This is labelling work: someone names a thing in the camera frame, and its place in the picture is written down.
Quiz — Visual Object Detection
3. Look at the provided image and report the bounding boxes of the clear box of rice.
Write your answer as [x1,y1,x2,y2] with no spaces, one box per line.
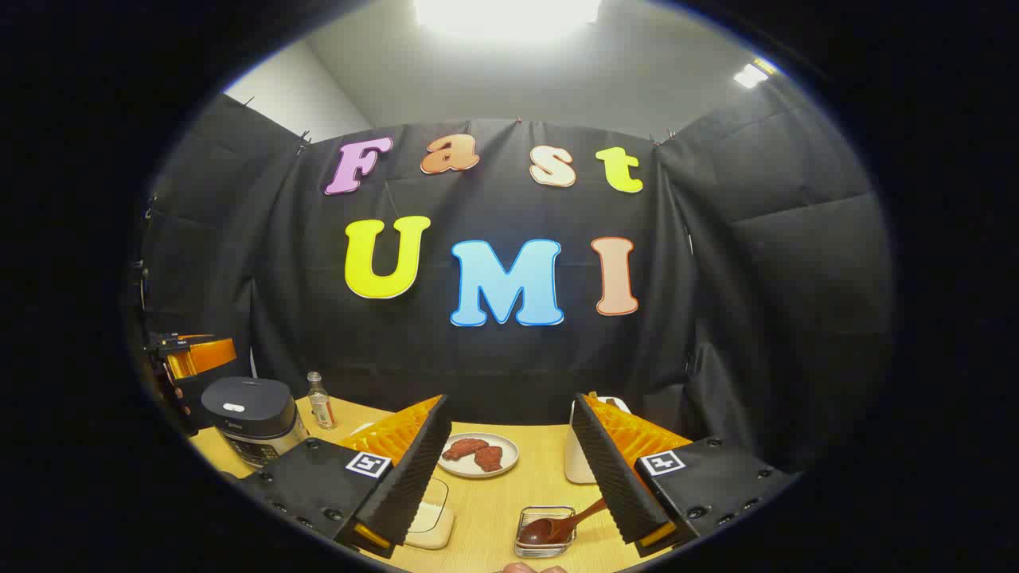
[402,477,456,550]

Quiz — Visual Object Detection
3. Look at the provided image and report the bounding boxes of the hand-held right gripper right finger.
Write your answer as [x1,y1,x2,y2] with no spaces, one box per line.
[570,392,799,558]

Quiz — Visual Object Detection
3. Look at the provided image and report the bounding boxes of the black backdrop cloth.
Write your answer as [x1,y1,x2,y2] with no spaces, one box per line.
[131,72,896,478]

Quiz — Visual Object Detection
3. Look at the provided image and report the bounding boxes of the white toaster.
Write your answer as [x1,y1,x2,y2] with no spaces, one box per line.
[564,396,631,485]

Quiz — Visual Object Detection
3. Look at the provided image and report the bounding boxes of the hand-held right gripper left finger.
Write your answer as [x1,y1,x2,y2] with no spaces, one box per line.
[239,394,453,559]

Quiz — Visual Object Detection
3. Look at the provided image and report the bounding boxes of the dark grey rice cooker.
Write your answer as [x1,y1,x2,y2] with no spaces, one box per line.
[199,377,310,470]

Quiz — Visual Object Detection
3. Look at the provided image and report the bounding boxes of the small glass bottle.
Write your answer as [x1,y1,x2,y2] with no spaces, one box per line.
[306,371,337,431]

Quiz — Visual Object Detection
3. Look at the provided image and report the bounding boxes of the brown wooden spoon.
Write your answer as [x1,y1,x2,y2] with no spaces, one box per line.
[540,497,610,546]

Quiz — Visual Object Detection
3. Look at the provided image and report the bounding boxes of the clear chopstick holder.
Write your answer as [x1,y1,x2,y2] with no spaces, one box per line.
[513,506,577,558]

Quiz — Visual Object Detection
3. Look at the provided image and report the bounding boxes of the small ceiling light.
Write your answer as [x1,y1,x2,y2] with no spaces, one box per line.
[732,57,777,88]

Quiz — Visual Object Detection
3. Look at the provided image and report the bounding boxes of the white round plate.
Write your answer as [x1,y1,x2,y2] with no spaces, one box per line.
[436,432,520,478]

